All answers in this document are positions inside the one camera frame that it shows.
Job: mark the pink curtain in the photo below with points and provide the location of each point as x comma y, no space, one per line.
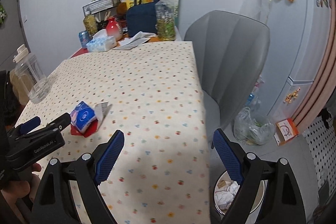
323,85

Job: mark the white refrigerator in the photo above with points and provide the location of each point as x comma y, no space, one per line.
299,32

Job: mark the jar with yellow contents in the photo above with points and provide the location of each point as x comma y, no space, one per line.
90,23

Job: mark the white bag of trash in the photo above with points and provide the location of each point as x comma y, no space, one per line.
253,101

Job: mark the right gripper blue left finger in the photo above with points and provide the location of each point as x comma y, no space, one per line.
105,156

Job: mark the navy lunch bag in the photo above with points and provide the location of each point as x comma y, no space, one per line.
141,17

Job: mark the blue drink can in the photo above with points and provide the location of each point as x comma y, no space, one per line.
84,38

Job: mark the orange white box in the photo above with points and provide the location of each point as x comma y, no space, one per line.
285,131

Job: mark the clear large water jug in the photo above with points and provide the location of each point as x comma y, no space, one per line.
35,84

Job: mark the left hand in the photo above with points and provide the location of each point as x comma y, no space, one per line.
20,189

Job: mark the blue tissue box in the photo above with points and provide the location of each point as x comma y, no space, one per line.
101,42

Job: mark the clear plastic bag on floor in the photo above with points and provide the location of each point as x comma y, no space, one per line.
253,128

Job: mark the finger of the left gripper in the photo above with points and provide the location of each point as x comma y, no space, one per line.
60,123
29,125

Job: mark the grey upholstered chair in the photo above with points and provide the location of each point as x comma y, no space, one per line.
230,52

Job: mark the printed paper scrap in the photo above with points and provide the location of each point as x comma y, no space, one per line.
101,110

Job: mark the blue tissue packet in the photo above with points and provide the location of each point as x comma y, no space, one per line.
82,116

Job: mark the clear bottle with greens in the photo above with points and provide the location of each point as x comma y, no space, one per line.
165,20

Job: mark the white round trash bin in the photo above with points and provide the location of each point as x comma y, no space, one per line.
257,202

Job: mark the papers on table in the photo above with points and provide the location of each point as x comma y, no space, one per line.
137,40

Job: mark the printed paper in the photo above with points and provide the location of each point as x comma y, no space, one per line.
224,197

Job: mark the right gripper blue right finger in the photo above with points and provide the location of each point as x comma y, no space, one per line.
231,155

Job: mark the grey door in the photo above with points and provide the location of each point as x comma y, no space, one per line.
12,34

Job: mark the small cardboard box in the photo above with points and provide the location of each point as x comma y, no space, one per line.
223,184

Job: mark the black wire basket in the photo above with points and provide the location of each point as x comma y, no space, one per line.
98,6

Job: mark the floral tablecloth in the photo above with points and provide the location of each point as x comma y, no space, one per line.
162,173

